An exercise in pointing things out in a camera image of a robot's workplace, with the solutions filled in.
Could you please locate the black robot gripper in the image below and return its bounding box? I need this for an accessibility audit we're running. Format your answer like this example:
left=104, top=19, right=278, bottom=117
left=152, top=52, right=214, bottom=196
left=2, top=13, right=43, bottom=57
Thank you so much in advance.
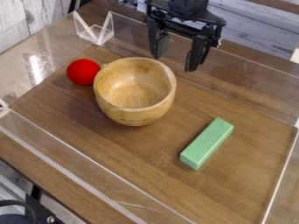
left=144, top=0, right=227, bottom=72

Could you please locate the wooden bowl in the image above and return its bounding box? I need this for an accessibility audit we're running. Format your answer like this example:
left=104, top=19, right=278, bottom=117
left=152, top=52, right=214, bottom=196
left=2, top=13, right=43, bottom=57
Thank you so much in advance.
left=94, top=57, right=176, bottom=126

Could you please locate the red plush strawberry toy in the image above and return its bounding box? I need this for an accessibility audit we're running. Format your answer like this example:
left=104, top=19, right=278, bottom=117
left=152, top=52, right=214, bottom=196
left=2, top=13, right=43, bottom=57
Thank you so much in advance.
left=67, top=58, right=107, bottom=86

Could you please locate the black metal table bracket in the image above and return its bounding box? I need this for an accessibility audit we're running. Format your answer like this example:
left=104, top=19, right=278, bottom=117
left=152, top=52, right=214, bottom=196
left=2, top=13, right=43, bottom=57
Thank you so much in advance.
left=0, top=185, right=68, bottom=224

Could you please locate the green rectangular block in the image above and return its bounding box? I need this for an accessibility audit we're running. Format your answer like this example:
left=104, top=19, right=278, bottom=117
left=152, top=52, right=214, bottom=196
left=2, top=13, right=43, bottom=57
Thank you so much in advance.
left=180, top=117, right=235, bottom=171

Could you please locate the clear acrylic tray wall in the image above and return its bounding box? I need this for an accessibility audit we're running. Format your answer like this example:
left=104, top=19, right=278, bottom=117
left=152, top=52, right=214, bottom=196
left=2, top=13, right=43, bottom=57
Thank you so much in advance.
left=0, top=10, right=299, bottom=224

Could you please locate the clear acrylic corner bracket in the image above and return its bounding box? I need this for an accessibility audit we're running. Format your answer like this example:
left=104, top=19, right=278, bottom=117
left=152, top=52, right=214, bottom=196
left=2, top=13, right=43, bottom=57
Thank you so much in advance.
left=72, top=11, right=115, bottom=46

